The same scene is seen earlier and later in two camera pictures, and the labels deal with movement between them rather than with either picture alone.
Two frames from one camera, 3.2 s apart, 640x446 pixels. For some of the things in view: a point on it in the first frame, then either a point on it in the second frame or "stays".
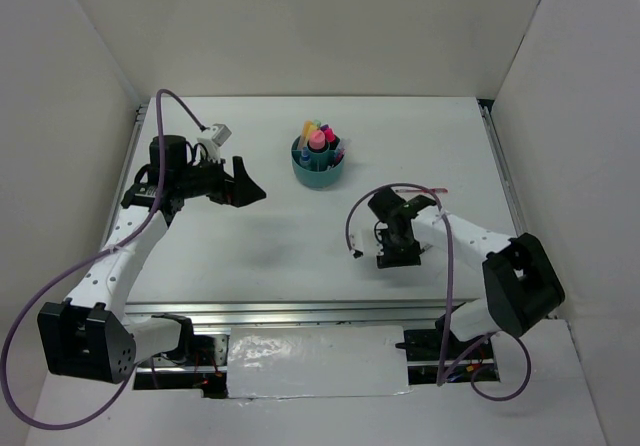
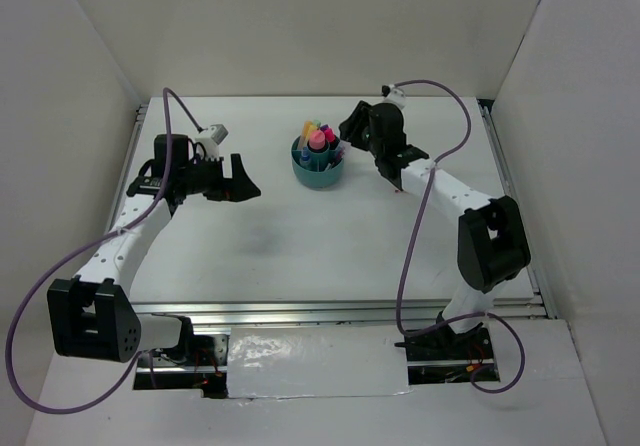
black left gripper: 245,190 stays
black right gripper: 391,260 -> 351,127
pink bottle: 317,139 stays
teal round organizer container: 318,176 stays
